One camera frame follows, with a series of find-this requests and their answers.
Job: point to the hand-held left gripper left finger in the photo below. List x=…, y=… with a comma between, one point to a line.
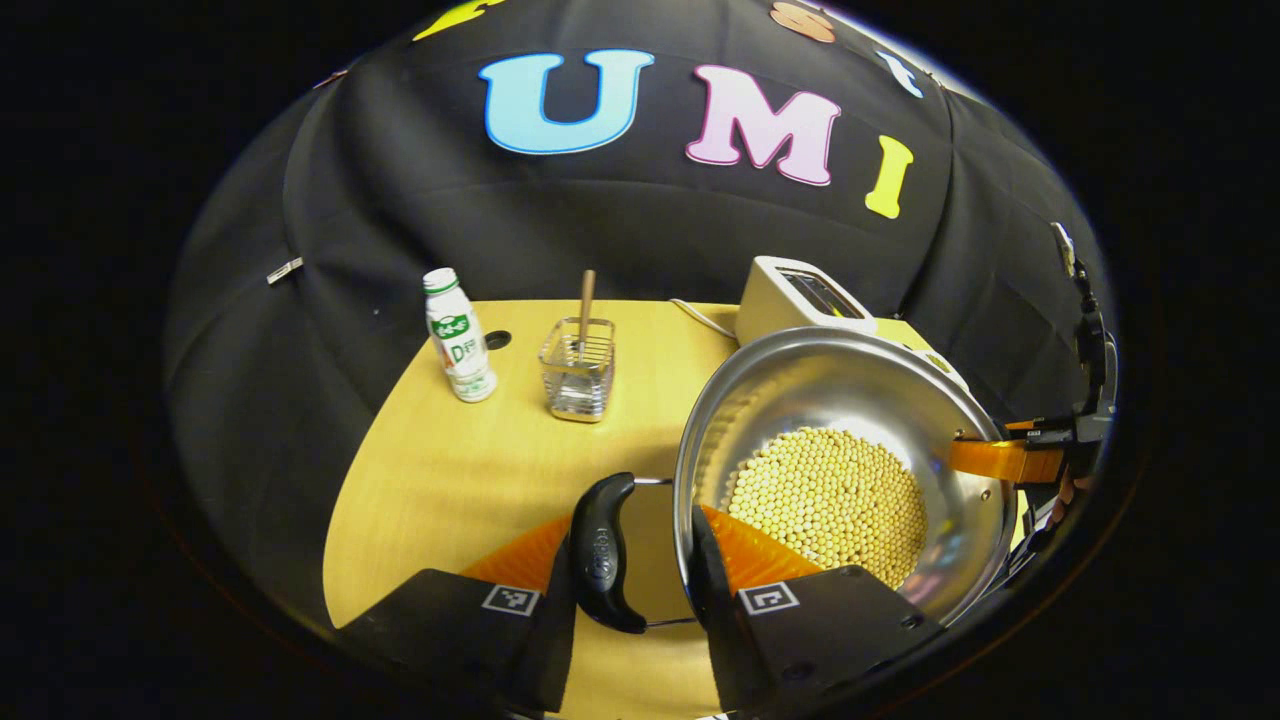
x=555, y=650

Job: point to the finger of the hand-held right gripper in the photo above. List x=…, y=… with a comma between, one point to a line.
x=1010, y=462
x=1050, y=430

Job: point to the wooden stick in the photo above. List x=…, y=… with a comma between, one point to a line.
x=587, y=300

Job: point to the white toaster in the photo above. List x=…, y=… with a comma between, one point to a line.
x=780, y=305

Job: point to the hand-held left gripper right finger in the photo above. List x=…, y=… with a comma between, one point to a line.
x=715, y=620

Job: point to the pink cloth clip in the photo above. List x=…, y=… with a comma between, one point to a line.
x=330, y=78

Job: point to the silver cloth clip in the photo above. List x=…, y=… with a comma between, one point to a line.
x=285, y=270

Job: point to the white drink bottle green label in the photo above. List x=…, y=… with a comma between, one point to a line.
x=460, y=340

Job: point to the pile of yellow soybeans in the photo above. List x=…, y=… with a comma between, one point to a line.
x=830, y=500

